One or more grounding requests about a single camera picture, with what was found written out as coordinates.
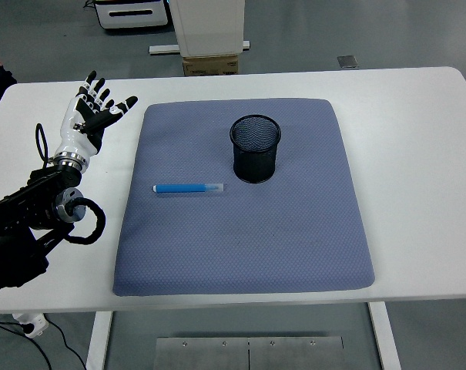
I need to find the white table leg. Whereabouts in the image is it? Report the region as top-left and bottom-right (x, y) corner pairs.
(85, 311), (114, 370)
(367, 301), (403, 370)

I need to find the black power cable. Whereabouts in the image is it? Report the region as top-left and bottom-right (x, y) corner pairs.
(0, 314), (88, 370)

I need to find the blue marker with clear cap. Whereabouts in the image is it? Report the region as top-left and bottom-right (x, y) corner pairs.
(152, 183), (225, 196)

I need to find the grey metal plate with screws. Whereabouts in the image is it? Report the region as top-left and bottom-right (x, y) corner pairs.
(153, 336), (346, 370)

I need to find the white upright panel stand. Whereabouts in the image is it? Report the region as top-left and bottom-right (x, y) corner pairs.
(148, 0), (251, 58)

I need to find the white cabinet with dark slot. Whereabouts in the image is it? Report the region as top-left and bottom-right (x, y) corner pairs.
(93, 0), (171, 31)

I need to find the blue-grey textured mat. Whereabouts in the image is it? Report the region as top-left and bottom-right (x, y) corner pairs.
(112, 98), (376, 298)

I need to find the black mesh pen holder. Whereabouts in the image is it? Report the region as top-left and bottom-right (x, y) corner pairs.
(229, 113), (283, 183)

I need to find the white power strip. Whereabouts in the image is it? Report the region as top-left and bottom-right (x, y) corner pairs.
(12, 312), (50, 340)

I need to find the brown cardboard box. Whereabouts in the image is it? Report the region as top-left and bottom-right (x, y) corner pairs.
(182, 54), (240, 77)

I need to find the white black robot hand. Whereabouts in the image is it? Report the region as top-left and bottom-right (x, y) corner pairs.
(54, 70), (139, 164)

